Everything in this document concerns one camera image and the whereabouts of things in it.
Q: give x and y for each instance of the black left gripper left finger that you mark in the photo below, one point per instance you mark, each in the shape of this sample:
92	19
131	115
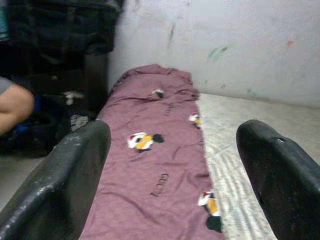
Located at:
57	187

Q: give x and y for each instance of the large black duffel bag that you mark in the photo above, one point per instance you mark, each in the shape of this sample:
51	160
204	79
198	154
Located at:
62	25

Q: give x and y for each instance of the white patterned quilted mattress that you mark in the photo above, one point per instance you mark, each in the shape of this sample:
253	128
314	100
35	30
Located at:
250	115

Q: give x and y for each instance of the black bag with white print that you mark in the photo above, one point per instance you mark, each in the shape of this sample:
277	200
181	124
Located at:
75	110

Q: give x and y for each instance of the person in pink shirt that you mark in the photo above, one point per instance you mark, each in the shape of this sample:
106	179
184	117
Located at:
13	107

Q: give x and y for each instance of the purple cartoon print blanket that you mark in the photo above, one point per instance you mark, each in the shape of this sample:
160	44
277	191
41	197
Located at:
155	170

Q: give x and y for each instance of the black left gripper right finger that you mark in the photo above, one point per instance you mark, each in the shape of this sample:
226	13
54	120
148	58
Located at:
282	187

